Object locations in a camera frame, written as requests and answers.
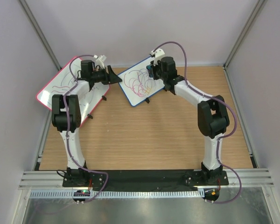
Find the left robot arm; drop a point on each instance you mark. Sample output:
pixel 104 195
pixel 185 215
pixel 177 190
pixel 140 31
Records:
pixel 66 116

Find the aluminium rail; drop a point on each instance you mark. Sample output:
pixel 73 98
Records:
pixel 255 177

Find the blue board wire stand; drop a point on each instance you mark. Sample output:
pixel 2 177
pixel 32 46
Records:
pixel 147 99

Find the pink board wire stand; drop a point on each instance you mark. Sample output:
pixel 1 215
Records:
pixel 89 115

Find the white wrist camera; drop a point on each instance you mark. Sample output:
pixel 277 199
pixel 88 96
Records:
pixel 99 60
pixel 157 54

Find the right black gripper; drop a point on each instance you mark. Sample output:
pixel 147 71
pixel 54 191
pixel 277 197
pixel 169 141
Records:
pixel 155 67

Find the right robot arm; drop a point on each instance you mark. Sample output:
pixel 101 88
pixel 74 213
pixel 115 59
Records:
pixel 212 115

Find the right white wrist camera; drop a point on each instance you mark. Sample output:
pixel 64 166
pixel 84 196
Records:
pixel 157 54

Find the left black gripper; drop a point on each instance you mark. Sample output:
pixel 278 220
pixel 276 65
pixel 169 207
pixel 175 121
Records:
pixel 110 77

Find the left corner aluminium post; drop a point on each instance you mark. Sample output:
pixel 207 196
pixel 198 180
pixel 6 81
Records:
pixel 31 18

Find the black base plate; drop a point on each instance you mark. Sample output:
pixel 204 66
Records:
pixel 143 180

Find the blue framed whiteboard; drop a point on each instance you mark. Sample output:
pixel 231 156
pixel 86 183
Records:
pixel 136 83

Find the corner aluminium post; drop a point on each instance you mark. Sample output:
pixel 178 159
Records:
pixel 31 18
pixel 245 30

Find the slotted cable duct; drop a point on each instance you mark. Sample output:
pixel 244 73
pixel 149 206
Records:
pixel 82 194

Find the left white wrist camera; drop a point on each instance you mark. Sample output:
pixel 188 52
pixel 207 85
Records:
pixel 99 60

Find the right corner aluminium post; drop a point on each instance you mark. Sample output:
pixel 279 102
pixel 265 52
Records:
pixel 245 30

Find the pink framed whiteboard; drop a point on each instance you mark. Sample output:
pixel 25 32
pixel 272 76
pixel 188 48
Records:
pixel 64 80

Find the blue whiteboard eraser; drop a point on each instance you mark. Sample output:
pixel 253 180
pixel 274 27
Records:
pixel 148 68

